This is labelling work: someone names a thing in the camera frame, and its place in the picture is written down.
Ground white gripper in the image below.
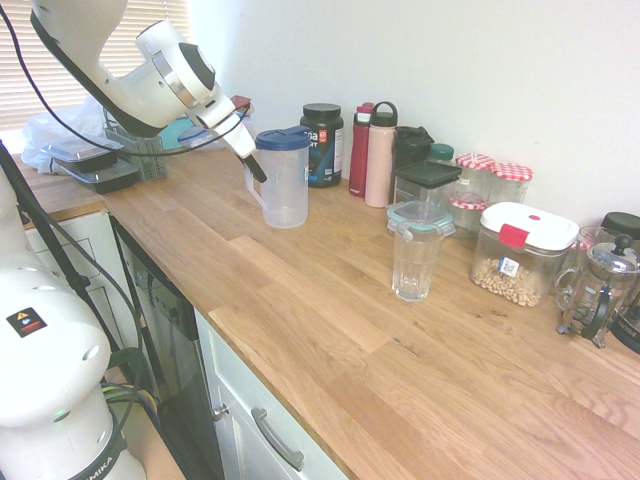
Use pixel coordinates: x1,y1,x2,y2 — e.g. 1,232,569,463
196,92,269,184

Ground clear pitcher with blue lid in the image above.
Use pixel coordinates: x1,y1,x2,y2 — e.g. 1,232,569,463
242,125,313,230

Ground red water bottle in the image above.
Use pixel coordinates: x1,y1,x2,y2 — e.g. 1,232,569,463
348,101,377,198

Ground black Vega protein tub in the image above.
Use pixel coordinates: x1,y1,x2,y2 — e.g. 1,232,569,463
299,102,346,189

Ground teal plastic board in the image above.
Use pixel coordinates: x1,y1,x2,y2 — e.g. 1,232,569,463
158,113,194,150

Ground green dish basket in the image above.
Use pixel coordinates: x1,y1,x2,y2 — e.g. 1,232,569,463
102,107,169,183

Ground pink bottle with black cap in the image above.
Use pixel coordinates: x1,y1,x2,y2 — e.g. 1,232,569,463
363,100,400,209

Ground black plastic meal container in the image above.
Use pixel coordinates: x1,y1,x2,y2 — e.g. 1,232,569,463
58,160,141,196
39,138,124,169

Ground black shaker bottle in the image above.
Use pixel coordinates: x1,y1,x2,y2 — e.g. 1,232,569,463
392,125,435,174

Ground square container with black lid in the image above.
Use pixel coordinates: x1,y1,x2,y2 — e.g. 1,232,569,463
392,160,464,212

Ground teal-rim glass food container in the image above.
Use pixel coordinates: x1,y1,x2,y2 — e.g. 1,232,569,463
385,199,458,239

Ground black dishwasher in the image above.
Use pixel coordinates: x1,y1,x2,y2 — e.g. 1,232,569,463
108,213,227,480

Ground clear drinking glass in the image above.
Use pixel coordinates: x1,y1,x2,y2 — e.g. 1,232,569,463
391,221,446,303

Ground green-lid clear jar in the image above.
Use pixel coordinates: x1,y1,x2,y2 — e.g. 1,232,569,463
427,142,457,168

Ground clear plastic bag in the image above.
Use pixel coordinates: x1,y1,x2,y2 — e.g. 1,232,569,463
20,94,114,176

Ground small jar red-checkered lid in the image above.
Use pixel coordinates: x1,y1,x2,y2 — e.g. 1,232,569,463
448,196,488,239

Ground tall jar red-checkered lid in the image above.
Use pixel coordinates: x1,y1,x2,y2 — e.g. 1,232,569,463
488,161,535,207
453,152,496,201

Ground window blinds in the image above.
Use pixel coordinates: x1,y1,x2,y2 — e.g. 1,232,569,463
0,0,195,135

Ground white kitchen cabinet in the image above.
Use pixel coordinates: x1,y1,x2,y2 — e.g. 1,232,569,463
193,308,354,480

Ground white-lid cereal container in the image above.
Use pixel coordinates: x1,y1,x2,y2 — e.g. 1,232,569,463
469,201,581,309

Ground glass mug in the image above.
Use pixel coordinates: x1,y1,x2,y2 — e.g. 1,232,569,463
573,225,619,266

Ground glass French press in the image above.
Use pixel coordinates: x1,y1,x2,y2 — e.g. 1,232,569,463
554,233,640,348

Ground black-lid glass jar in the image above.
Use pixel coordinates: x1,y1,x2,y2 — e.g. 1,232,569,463
599,211,640,246

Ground black coffee pot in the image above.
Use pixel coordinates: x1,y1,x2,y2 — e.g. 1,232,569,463
606,298,640,356

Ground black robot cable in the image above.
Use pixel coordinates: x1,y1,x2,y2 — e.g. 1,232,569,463
0,4,251,157

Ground coloured cable bundle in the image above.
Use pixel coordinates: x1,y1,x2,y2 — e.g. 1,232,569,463
101,380,162,429

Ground silver drawer handle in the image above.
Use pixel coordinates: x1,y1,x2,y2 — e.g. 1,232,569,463
250,406,306,472

